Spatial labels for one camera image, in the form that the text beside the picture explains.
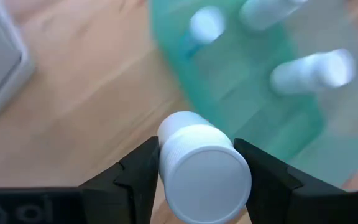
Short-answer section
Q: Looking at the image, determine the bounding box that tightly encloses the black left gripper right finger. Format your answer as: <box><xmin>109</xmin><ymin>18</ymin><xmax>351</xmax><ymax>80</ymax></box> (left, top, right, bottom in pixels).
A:
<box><xmin>234</xmin><ymin>138</ymin><xmax>351</xmax><ymax>224</ymax></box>

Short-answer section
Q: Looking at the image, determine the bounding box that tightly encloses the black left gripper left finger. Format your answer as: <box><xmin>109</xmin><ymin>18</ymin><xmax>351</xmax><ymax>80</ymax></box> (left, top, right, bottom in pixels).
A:
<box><xmin>79</xmin><ymin>136</ymin><xmax>161</xmax><ymax>224</ymax></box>

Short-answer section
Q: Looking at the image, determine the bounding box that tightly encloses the white pill bottle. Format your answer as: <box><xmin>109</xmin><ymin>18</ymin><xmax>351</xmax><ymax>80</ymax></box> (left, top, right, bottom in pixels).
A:
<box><xmin>269</xmin><ymin>48</ymin><xmax>356</xmax><ymax>96</ymax></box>
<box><xmin>238</xmin><ymin>0</ymin><xmax>309</xmax><ymax>32</ymax></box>
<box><xmin>156</xmin><ymin>111</ymin><xmax>253</xmax><ymax>224</ymax></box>
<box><xmin>188</xmin><ymin>5</ymin><xmax>228</xmax><ymax>45</ymax></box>

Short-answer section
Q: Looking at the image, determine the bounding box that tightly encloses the translucent teal plastic basket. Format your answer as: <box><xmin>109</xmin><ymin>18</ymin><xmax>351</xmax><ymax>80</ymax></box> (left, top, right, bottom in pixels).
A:
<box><xmin>147</xmin><ymin>0</ymin><xmax>358</xmax><ymax>187</ymax></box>

